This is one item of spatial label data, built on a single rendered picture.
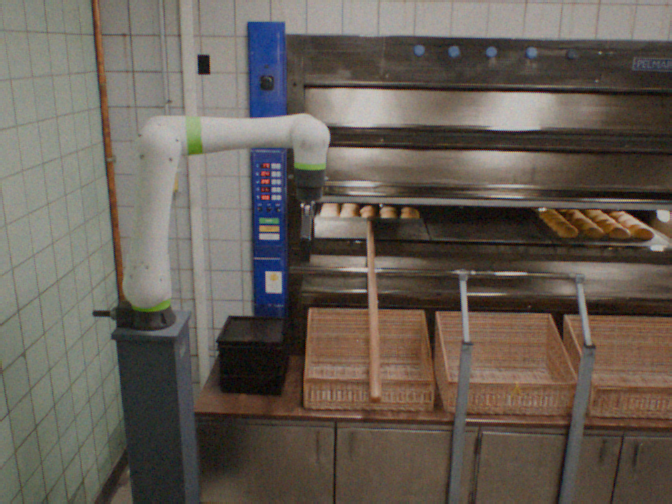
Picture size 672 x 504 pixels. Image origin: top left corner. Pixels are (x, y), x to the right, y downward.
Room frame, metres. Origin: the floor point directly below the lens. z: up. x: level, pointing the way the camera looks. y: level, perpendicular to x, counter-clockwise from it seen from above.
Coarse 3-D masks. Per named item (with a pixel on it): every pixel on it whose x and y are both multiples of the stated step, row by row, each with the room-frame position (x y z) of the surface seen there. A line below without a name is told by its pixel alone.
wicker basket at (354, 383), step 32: (320, 320) 2.89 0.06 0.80; (352, 320) 2.89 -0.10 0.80; (384, 320) 2.88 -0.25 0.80; (416, 320) 2.88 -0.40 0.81; (320, 352) 2.85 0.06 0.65; (352, 352) 2.85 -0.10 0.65; (384, 352) 2.85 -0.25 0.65; (416, 352) 2.84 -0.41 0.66; (320, 384) 2.44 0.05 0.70; (352, 384) 2.44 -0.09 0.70; (384, 384) 2.44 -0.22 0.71; (416, 384) 2.44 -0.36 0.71
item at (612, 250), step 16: (320, 240) 2.95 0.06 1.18; (336, 240) 2.95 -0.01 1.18; (352, 240) 2.96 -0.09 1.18; (384, 240) 2.96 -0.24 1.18; (400, 240) 2.97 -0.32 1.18; (416, 240) 2.97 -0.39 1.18; (432, 240) 2.97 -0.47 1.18; (448, 240) 2.97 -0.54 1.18; (640, 256) 2.89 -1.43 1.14; (656, 256) 2.89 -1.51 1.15
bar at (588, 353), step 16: (304, 272) 2.57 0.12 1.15; (320, 272) 2.57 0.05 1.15; (336, 272) 2.56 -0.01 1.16; (352, 272) 2.56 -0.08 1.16; (384, 272) 2.56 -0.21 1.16; (400, 272) 2.56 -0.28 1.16; (416, 272) 2.55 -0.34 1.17; (432, 272) 2.55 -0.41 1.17; (448, 272) 2.55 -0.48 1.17; (464, 272) 2.54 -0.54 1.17; (480, 272) 2.55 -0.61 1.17; (496, 272) 2.55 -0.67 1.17; (512, 272) 2.55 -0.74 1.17; (528, 272) 2.55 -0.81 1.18; (544, 272) 2.55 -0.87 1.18; (560, 272) 2.55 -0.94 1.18; (576, 272) 2.56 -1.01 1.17; (464, 288) 2.51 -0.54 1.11; (576, 288) 2.53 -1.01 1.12; (464, 304) 2.46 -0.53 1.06; (464, 320) 2.41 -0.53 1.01; (464, 336) 2.36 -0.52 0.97; (464, 352) 2.32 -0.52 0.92; (592, 352) 2.30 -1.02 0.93; (464, 368) 2.32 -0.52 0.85; (592, 368) 2.30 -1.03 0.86; (464, 384) 2.32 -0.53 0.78; (464, 400) 2.32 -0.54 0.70; (576, 400) 2.32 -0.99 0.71; (464, 416) 2.32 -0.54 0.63; (576, 416) 2.30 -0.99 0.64; (464, 432) 2.32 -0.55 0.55; (576, 432) 2.30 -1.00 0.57; (576, 448) 2.30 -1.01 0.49; (576, 464) 2.30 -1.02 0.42; (448, 496) 2.35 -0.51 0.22; (560, 496) 2.34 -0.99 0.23
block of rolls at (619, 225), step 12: (540, 216) 3.42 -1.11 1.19; (552, 216) 3.32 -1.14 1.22; (564, 216) 3.43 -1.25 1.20; (576, 216) 3.33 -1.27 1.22; (588, 216) 3.42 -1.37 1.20; (600, 216) 3.32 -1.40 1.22; (612, 216) 3.41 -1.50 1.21; (624, 216) 3.32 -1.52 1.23; (552, 228) 3.18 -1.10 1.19; (564, 228) 3.07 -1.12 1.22; (588, 228) 3.07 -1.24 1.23; (600, 228) 3.23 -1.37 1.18; (612, 228) 3.11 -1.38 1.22; (624, 228) 3.06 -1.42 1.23; (636, 228) 3.13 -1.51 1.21; (648, 228) 3.07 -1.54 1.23
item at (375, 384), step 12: (372, 228) 3.08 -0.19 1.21; (372, 240) 2.87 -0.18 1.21; (372, 252) 2.69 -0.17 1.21; (372, 264) 2.53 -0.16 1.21; (372, 276) 2.38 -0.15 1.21; (372, 288) 2.25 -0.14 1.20; (372, 300) 2.14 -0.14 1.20; (372, 312) 2.03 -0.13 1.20; (372, 324) 1.94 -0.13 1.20; (372, 336) 1.85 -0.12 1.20; (372, 348) 1.76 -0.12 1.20; (372, 360) 1.69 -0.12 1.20; (372, 372) 1.62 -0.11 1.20; (372, 384) 1.55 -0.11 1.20; (372, 396) 1.50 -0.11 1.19
